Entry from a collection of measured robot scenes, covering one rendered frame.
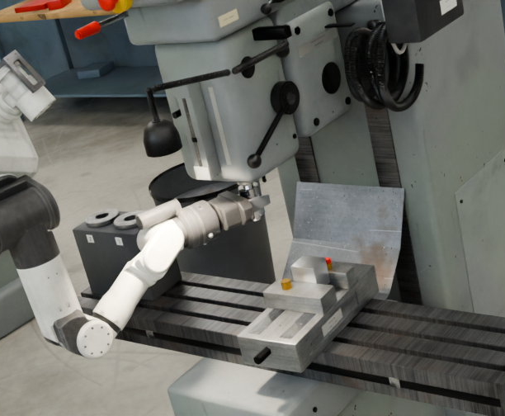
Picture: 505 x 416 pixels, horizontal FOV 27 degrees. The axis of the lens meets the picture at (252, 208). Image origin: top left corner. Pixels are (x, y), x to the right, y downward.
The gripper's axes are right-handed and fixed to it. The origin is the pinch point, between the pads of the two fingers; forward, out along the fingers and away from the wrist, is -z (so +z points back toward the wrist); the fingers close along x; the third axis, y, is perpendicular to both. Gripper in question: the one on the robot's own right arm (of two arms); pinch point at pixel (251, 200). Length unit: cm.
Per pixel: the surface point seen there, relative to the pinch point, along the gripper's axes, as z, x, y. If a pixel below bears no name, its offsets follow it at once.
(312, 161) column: -30.7, 22.2, 6.2
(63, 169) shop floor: -102, 460, 123
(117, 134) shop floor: -158, 491, 122
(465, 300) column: -50, -6, 46
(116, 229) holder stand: 17.9, 40.3, 9.9
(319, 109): -18.4, -5.7, -16.0
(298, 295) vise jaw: 2.5, -16.2, 17.6
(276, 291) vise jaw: 4.3, -10.5, 17.6
